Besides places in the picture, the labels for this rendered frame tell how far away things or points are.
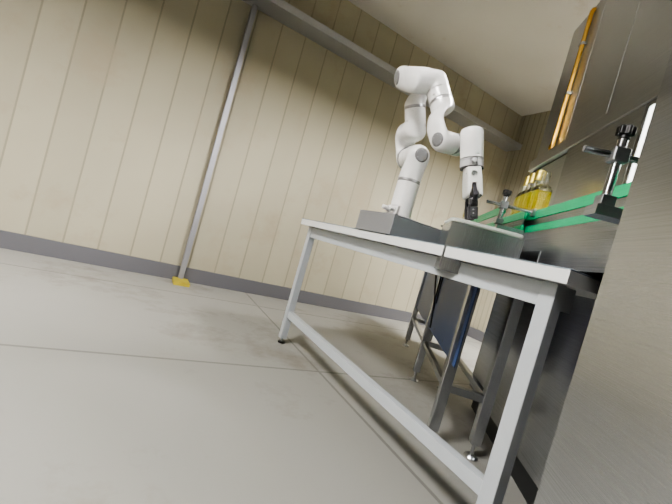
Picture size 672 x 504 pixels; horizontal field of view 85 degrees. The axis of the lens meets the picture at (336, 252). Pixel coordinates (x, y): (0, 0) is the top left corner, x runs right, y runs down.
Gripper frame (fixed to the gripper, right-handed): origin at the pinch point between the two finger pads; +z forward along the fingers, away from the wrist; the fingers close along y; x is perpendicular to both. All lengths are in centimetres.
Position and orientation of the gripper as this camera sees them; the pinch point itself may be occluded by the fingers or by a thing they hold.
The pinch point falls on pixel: (470, 214)
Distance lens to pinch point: 130.1
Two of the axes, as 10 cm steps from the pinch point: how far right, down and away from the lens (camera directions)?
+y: 1.6, 0.1, 9.9
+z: -0.1, 10.0, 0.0
